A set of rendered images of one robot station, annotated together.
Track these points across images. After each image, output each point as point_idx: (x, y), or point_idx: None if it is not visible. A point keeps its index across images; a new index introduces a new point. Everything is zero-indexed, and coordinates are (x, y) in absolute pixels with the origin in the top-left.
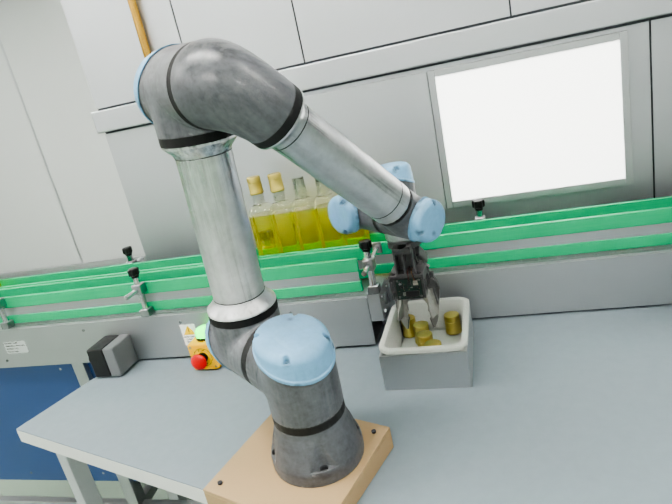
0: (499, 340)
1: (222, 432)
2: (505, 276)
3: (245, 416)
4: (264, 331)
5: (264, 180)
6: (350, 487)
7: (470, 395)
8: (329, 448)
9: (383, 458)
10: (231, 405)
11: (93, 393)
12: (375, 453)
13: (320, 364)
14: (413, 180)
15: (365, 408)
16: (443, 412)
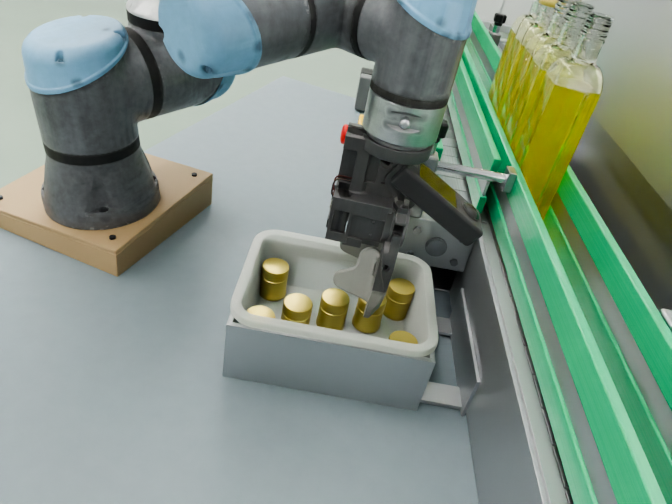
0: (374, 446)
1: (221, 165)
2: (511, 421)
3: (245, 177)
4: (88, 18)
5: None
6: (28, 219)
7: (199, 369)
8: (45, 174)
9: (92, 262)
10: (271, 169)
11: (328, 100)
12: (79, 242)
13: (31, 71)
14: (425, 20)
15: (217, 261)
16: (168, 332)
